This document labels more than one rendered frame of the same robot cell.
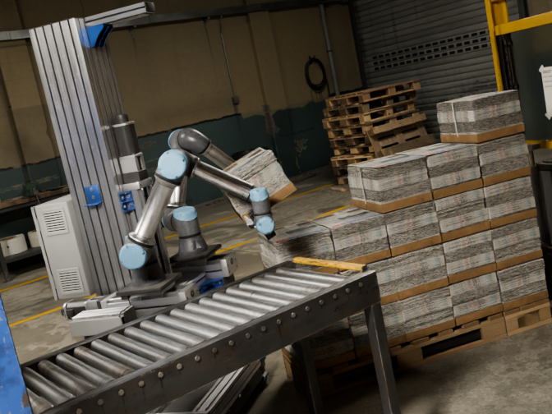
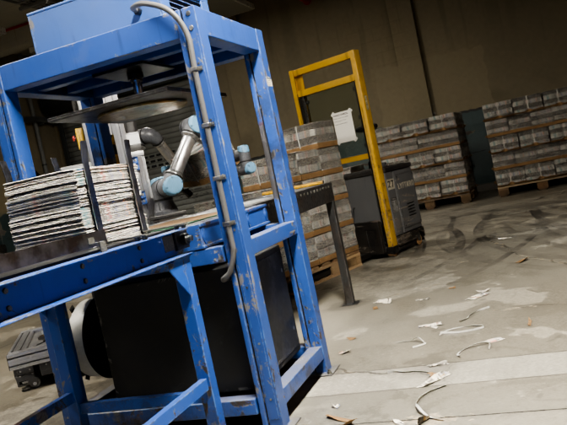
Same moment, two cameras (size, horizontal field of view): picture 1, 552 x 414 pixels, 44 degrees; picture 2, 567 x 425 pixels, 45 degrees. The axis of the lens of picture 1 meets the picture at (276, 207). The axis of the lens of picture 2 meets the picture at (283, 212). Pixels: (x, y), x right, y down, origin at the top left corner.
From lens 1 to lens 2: 2.68 m
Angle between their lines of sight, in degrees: 35
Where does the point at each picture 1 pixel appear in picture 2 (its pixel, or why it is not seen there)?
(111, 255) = not seen: hidden behind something
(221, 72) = not seen: outside the picture
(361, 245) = not seen: hidden behind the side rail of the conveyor
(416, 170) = (292, 160)
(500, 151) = (328, 155)
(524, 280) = (347, 237)
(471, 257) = (322, 219)
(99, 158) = (117, 130)
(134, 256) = (175, 184)
